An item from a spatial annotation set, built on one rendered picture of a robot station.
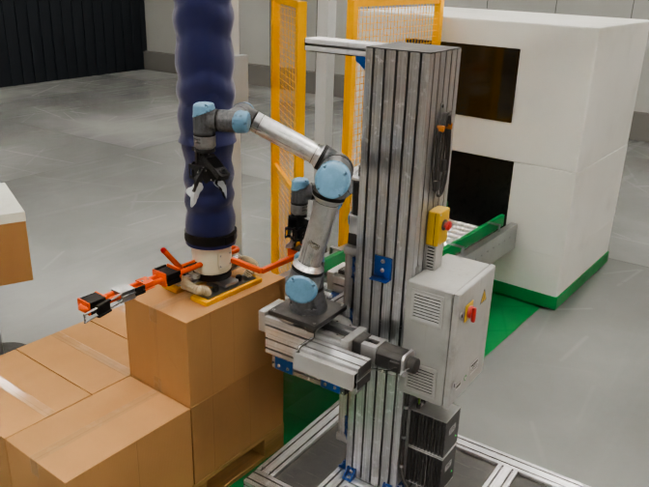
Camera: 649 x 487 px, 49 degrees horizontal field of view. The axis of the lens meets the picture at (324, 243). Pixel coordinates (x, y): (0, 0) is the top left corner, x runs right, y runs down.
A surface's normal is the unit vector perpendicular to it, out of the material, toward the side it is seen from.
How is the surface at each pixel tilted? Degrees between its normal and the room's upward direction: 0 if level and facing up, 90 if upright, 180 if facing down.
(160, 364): 90
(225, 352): 90
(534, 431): 0
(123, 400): 0
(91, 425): 0
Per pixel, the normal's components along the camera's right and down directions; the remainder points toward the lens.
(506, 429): 0.03, -0.93
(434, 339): -0.56, 0.29
